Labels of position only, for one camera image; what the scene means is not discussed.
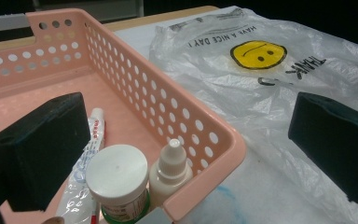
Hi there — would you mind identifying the clear smiley plastic bag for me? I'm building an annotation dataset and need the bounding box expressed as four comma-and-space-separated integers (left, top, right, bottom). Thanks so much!
148, 6, 358, 224

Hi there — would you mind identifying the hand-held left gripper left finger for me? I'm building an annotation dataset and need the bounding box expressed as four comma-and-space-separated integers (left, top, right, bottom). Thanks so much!
0, 91, 91, 213

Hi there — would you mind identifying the white-lidded round jar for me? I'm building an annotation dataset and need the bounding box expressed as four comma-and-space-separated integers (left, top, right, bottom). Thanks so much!
85, 144, 152, 224

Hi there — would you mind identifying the small white dropper bottle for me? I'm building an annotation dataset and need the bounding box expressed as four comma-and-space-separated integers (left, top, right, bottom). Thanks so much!
148, 138, 194, 209

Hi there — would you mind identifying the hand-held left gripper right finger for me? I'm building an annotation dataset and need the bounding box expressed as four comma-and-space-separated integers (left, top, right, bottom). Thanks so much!
288, 91, 358, 204

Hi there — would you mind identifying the pink perforated plastic basket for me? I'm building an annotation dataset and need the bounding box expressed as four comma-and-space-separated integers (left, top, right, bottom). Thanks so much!
0, 7, 248, 224

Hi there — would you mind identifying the white ointment tube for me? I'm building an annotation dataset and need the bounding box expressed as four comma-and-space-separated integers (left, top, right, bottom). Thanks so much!
55, 107, 106, 224

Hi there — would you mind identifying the small red white tube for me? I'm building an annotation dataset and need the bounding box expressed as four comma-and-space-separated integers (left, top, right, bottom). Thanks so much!
89, 202, 102, 224

